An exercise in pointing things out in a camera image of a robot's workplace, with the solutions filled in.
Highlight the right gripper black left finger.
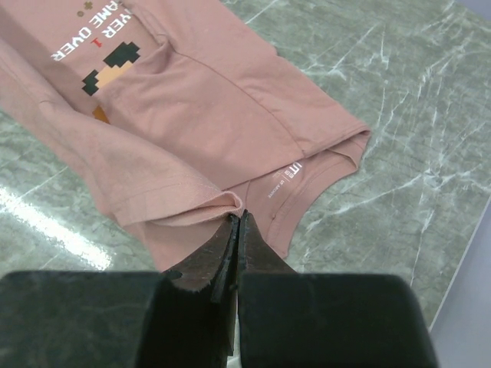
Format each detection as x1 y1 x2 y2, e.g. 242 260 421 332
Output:
1 216 239 367

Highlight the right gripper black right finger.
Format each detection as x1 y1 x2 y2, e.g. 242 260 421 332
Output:
238 212 438 367

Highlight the pink printed t shirt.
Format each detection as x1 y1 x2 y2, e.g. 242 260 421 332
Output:
1 1 371 272

